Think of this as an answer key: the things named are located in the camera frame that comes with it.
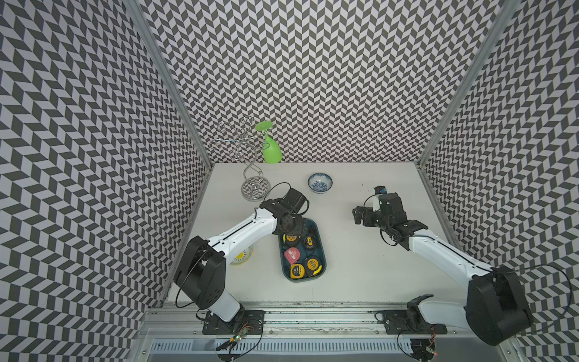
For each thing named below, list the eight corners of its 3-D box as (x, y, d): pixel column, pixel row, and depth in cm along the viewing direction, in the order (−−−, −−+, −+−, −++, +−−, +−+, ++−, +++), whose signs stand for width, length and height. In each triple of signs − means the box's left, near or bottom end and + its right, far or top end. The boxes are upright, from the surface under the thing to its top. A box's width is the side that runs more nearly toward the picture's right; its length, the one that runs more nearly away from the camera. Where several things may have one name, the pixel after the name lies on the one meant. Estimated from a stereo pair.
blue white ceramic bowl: (308, 194, 108) (308, 187, 104) (307, 179, 114) (308, 173, 110) (332, 194, 108) (333, 187, 104) (330, 179, 114) (331, 173, 110)
